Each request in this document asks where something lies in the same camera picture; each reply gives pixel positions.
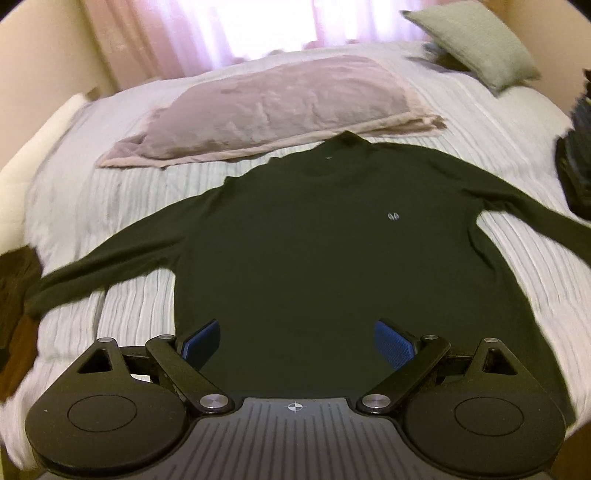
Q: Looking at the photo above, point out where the black long-sleeve sweater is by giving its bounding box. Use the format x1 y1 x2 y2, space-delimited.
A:
25 132 590 423

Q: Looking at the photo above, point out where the stack of dark folded clothes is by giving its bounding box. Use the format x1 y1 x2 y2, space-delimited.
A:
554 69 591 220

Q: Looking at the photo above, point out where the brown garment at bed edge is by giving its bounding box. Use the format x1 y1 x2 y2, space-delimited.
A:
1 246 41 402

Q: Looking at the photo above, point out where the white striped bedspread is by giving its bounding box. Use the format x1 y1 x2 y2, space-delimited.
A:
1 42 590 470

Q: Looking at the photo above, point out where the mauve folded blanket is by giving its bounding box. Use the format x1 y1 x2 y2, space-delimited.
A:
97 55 445 168

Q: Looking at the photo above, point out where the pink sheer curtain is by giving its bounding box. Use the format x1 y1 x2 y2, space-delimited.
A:
80 0 463 91

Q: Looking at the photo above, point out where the green textured pillow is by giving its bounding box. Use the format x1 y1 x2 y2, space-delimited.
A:
401 1 541 94

